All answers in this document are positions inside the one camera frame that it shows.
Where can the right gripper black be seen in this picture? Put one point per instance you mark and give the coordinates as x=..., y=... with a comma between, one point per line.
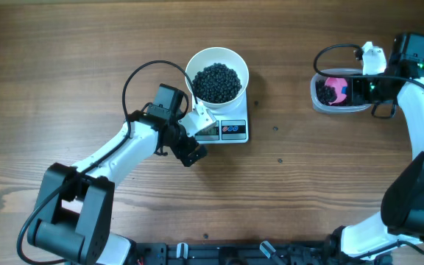
x=355, y=95

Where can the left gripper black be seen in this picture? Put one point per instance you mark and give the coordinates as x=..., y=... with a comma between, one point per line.
x=190, y=145

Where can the pink scoop with blue handle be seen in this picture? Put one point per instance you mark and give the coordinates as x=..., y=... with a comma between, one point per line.
x=339, y=87

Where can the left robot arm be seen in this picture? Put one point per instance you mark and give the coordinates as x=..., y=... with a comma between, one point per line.
x=73, y=211

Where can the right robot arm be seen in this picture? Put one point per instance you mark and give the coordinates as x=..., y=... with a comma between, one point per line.
x=400, y=221

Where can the white digital kitchen scale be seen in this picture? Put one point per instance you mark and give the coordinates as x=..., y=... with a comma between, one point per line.
x=231, y=125

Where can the black beans in bowl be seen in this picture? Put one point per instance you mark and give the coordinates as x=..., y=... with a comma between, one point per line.
x=216, y=84

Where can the white round bowl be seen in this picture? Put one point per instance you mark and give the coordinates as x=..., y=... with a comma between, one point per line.
x=208, y=57

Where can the black beans in container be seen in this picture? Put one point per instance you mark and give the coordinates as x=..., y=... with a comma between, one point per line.
x=327, y=95

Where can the clear plastic container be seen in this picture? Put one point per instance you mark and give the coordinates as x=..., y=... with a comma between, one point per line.
x=320, y=107

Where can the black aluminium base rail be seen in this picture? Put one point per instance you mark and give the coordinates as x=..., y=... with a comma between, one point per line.
x=305, y=253

